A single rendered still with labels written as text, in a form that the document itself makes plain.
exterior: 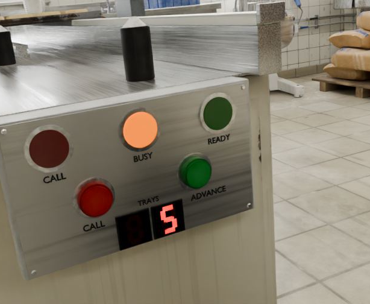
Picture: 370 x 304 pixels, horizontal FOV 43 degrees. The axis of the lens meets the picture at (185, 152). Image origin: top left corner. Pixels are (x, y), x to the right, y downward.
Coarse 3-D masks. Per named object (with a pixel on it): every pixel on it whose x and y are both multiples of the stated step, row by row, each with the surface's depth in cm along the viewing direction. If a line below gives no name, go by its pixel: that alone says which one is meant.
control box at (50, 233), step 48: (144, 96) 42; (192, 96) 44; (240, 96) 46; (0, 144) 37; (96, 144) 40; (192, 144) 45; (240, 144) 47; (48, 192) 39; (144, 192) 44; (192, 192) 46; (240, 192) 49; (48, 240) 40; (96, 240) 42; (144, 240) 44
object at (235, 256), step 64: (0, 64) 81; (64, 64) 74; (128, 64) 50; (256, 128) 51; (0, 192) 41; (256, 192) 54; (0, 256) 42; (128, 256) 48; (192, 256) 52; (256, 256) 56
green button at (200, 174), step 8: (192, 160) 44; (200, 160) 44; (184, 168) 44; (192, 168) 44; (200, 168) 45; (208, 168) 45; (184, 176) 44; (192, 176) 44; (200, 176) 45; (208, 176) 45; (192, 184) 45; (200, 184) 45
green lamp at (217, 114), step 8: (208, 104) 44; (216, 104) 45; (224, 104) 45; (208, 112) 44; (216, 112) 45; (224, 112) 45; (232, 112) 46; (208, 120) 45; (216, 120) 45; (224, 120) 45; (216, 128) 45
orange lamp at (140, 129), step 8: (144, 112) 41; (128, 120) 41; (136, 120) 41; (144, 120) 42; (152, 120) 42; (128, 128) 41; (136, 128) 41; (144, 128) 42; (152, 128) 42; (128, 136) 41; (136, 136) 42; (144, 136) 42; (152, 136) 42; (136, 144) 42; (144, 144) 42
